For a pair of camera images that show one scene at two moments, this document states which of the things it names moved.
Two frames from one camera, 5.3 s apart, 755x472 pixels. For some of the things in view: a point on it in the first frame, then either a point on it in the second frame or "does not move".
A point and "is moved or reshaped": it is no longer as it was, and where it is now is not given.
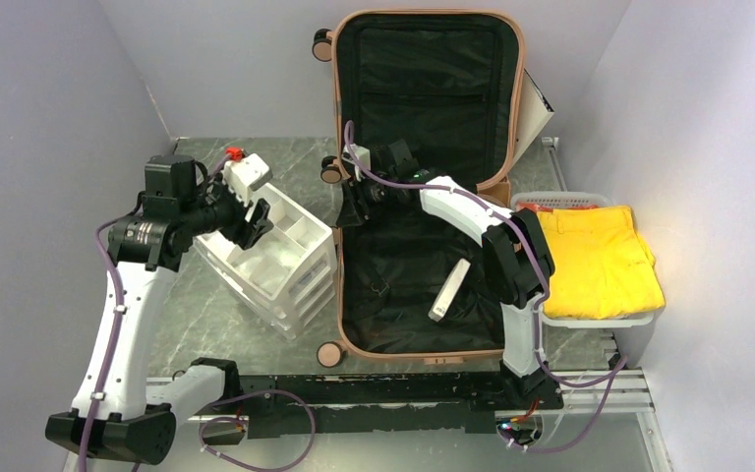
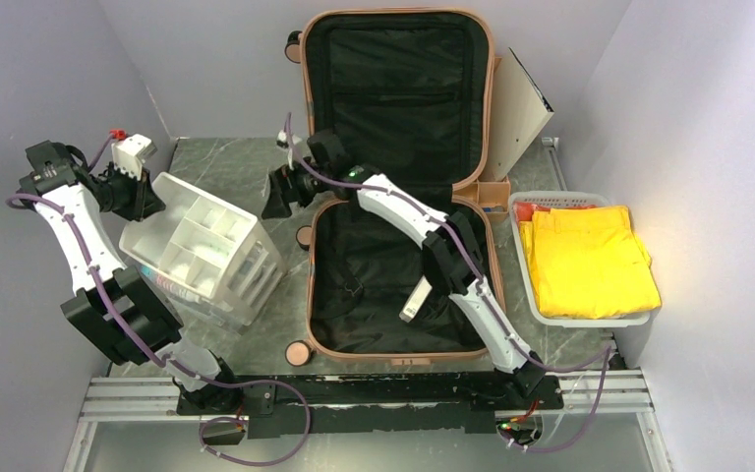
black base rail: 458,403 does not move
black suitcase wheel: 330,354 -> 298,353
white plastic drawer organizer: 284,278 is moved or reshaped
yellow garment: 603,267 does not move
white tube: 448,291 -> 417,297
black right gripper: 356,206 -> 284,191
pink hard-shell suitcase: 411,281 is moved or reshaped
